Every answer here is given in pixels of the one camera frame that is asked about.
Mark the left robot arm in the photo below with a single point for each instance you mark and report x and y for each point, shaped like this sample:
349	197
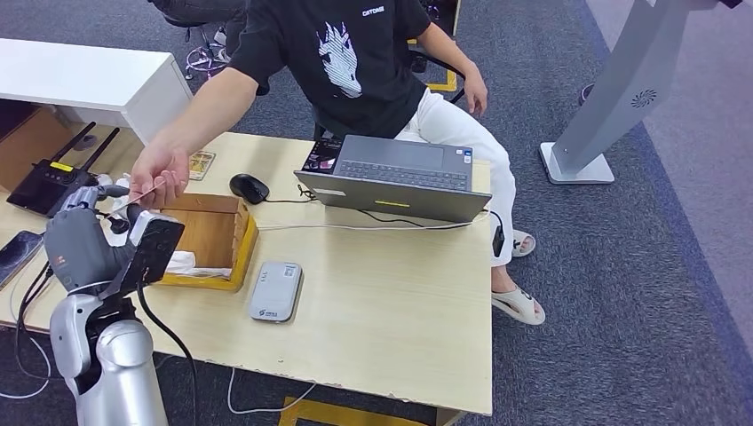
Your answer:
117	376

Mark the black plug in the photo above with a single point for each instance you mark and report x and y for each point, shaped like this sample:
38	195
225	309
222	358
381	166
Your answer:
119	226

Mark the white cabinet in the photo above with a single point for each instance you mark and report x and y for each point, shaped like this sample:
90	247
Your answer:
88	76

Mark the person's right hand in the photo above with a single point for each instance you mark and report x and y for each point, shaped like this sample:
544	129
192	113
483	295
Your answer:
156	170

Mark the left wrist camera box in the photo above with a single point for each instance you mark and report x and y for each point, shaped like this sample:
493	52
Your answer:
156	247

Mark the white tissue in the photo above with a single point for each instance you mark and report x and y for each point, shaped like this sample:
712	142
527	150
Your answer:
179	261

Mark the white power strip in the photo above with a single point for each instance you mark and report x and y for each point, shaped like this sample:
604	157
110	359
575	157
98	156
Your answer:
119	239

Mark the smartphone with lit screen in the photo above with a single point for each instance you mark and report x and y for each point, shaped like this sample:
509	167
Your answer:
322	157

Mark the beige sandal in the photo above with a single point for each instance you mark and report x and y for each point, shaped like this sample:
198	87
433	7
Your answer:
520	306
523	242

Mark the person's left forearm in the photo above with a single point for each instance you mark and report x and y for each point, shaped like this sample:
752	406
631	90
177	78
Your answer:
441	50

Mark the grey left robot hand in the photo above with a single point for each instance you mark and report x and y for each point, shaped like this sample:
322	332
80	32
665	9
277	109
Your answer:
76	247

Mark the person's left hand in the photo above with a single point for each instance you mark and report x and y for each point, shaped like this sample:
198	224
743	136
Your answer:
475	91

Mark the grey card reader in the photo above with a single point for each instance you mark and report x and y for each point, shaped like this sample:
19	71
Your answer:
275	291

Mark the grey laptop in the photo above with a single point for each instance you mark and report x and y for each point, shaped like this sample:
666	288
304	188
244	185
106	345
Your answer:
400	200

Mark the black smartphone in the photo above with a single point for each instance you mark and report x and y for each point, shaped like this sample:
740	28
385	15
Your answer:
17	253

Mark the black laptop power brick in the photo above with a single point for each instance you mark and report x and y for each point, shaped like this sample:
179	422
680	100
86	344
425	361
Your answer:
498	241

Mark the chrome chair base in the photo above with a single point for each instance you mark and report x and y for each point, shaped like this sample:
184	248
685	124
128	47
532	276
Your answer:
206	59

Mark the grey kiosk stand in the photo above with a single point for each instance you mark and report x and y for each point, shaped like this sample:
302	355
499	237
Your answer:
618	88

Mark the dark cabinet wooden edge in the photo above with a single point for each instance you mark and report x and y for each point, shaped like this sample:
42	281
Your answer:
441	14

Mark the dark round floor object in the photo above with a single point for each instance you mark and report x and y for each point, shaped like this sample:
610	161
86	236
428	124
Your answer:
586	94

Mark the yellow floor tape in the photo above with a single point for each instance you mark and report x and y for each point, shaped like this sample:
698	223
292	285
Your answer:
442	87

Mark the black computer mouse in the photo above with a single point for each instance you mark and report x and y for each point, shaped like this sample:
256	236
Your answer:
248	188

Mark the person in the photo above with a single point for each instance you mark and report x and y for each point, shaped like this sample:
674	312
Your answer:
200	9
353	106

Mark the person's right forearm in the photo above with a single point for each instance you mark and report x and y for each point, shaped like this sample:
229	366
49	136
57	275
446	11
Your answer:
206	109

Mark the wooden box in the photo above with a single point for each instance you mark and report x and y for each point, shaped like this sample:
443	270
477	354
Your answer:
206	235

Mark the ID card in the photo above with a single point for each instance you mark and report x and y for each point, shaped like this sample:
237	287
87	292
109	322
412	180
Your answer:
144	196

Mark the black router with antennas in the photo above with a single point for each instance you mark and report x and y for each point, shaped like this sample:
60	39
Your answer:
41	185

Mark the yellow patterned card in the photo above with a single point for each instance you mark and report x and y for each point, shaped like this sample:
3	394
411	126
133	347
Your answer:
202	164

